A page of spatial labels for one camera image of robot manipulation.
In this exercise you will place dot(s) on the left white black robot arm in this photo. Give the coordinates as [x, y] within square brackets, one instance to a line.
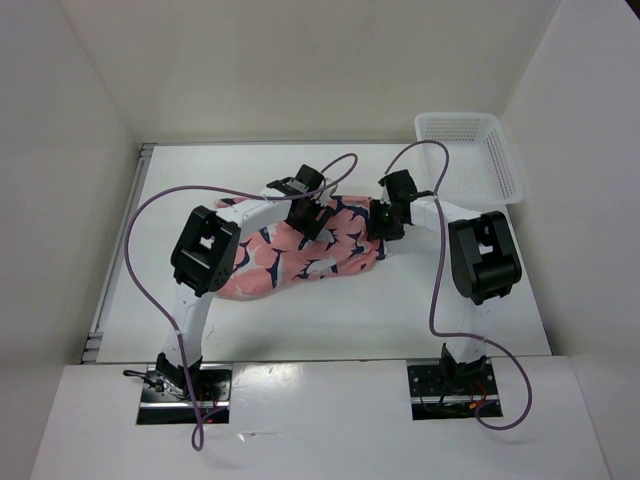
[205, 255]

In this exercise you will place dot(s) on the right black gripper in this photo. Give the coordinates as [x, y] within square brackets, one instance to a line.
[376, 225]

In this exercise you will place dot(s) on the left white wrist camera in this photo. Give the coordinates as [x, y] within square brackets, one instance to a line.
[330, 192]

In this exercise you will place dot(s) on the white plastic mesh basket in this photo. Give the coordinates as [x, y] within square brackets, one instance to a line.
[467, 155]

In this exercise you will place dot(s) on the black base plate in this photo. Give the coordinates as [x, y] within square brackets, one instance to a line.
[433, 398]
[160, 406]

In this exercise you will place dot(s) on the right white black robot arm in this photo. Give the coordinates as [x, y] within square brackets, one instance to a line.
[477, 254]

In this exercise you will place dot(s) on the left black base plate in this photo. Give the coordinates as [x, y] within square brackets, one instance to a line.
[160, 406]

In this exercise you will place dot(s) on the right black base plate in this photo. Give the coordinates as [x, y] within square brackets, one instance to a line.
[433, 398]

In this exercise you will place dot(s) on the pink shark print shorts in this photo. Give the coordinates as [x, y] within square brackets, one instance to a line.
[277, 256]

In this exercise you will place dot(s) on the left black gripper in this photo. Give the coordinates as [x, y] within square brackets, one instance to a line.
[311, 228]

